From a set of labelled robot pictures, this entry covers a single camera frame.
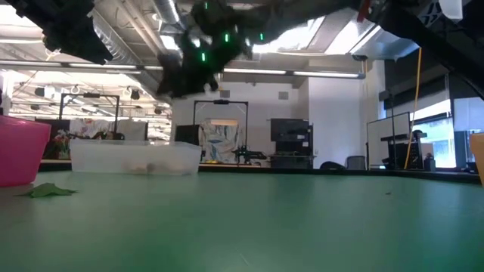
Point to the green table mat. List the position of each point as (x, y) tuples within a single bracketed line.
[(264, 219)]

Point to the grey office chair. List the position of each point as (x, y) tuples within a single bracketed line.
[(355, 163)]

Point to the ribbed silver air duct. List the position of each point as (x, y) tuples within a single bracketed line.
[(113, 45)]

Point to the black cabinet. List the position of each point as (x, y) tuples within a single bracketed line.
[(291, 140)]

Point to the wall air vent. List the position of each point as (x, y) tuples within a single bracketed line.
[(283, 95), (225, 93)]

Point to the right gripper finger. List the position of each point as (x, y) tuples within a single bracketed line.
[(172, 79), (202, 85)]

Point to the bright window pane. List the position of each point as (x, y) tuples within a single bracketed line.
[(440, 145)]

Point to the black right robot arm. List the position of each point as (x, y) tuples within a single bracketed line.
[(416, 26)]

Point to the smooth round metal duct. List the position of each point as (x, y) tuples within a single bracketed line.
[(168, 11)]

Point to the long ceiling light tube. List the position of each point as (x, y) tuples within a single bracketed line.
[(325, 74)]

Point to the red plastic basket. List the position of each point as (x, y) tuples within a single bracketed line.
[(20, 151)]

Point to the pale draped cloth cover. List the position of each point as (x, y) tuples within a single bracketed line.
[(219, 141)]

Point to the potted flower bunch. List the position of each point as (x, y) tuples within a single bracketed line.
[(61, 143)]

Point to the black chair back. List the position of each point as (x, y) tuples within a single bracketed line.
[(332, 166)]

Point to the clear plastic basket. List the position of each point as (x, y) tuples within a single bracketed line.
[(136, 156)]

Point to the white board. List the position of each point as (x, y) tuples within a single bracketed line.
[(378, 132)]

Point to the black lab desk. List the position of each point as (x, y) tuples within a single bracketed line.
[(397, 149)]

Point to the green toy tomato leaf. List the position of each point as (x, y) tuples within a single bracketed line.
[(47, 190)]

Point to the black aluminium table frame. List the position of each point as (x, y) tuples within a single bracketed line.
[(340, 172)]

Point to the small dark device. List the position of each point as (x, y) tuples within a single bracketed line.
[(430, 163)]

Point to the small black background robot arm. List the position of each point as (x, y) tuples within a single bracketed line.
[(247, 154)]

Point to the black background frame rig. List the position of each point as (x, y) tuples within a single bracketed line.
[(221, 102), (90, 95)]

